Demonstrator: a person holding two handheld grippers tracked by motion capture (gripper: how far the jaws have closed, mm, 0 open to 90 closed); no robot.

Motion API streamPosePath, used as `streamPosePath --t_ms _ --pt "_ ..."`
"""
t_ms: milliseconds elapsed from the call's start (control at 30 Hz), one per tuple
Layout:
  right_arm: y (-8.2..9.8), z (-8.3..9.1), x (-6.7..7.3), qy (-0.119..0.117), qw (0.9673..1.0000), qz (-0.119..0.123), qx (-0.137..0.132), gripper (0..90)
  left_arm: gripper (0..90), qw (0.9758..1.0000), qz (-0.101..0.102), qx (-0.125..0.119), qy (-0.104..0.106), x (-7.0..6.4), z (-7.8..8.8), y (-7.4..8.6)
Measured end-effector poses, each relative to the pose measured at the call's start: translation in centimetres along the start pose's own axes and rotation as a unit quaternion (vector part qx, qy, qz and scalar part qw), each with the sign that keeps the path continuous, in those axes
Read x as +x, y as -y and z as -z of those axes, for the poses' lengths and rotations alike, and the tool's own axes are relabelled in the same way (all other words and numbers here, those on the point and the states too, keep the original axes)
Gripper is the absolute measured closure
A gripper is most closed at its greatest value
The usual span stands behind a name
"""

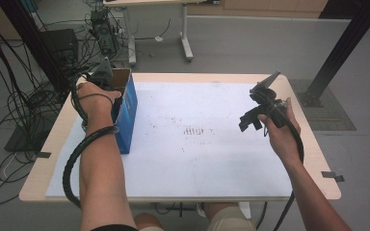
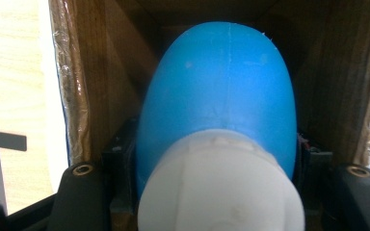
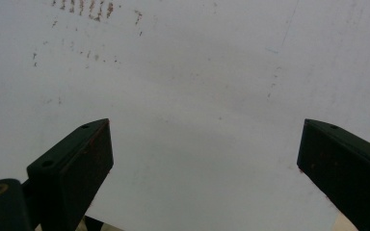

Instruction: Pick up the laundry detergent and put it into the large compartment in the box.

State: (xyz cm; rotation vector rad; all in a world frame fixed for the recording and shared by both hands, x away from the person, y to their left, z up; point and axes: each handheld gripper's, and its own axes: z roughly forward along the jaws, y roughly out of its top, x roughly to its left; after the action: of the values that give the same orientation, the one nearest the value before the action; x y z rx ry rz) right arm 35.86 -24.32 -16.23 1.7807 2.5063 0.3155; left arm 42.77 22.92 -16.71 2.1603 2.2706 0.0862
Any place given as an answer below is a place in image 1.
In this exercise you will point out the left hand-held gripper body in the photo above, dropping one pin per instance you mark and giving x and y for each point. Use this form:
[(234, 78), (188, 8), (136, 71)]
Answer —
[(104, 75)]

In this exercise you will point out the person's right hand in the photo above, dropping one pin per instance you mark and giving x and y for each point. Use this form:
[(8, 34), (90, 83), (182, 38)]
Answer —
[(284, 141)]

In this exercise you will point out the white-legged background table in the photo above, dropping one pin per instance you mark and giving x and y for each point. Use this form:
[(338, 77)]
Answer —
[(186, 35)]

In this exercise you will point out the black floor base plate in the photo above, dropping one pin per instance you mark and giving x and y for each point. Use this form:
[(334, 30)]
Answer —
[(22, 139)]

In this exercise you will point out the grey floor mat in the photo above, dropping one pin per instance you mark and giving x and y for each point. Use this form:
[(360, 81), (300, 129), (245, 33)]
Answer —
[(337, 118)]

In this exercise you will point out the black metal post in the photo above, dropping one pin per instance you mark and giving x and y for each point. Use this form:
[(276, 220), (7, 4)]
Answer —
[(35, 41), (347, 41)]

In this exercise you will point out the person's right leg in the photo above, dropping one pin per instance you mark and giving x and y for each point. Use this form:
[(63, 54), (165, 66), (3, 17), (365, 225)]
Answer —
[(228, 218)]

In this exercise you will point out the black computer tower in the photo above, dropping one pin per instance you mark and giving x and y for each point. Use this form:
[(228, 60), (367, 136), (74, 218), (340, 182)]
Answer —
[(104, 32)]

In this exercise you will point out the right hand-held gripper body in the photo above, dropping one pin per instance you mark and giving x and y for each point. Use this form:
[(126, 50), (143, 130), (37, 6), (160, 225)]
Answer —
[(266, 99)]

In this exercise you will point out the person's left knee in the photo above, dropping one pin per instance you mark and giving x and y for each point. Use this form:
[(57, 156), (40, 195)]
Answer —
[(148, 223)]

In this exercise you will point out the black equipment box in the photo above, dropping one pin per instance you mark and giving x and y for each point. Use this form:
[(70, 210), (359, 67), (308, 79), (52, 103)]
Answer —
[(61, 45)]

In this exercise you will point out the grey tape strip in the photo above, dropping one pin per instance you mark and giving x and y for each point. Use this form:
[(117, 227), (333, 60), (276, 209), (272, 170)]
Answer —
[(44, 154), (332, 176)]

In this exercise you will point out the light wooden table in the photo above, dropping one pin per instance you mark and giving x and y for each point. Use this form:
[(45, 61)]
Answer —
[(314, 154)]

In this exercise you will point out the blue cardboard box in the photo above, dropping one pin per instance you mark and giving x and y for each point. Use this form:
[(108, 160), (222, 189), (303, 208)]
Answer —
[(128, 122)]

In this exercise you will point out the white table mat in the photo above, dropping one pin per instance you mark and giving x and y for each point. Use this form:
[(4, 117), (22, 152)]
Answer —
[(205, 160)]

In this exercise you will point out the person's left hand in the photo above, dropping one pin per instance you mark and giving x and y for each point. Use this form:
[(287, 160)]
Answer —
[(93, 101)]

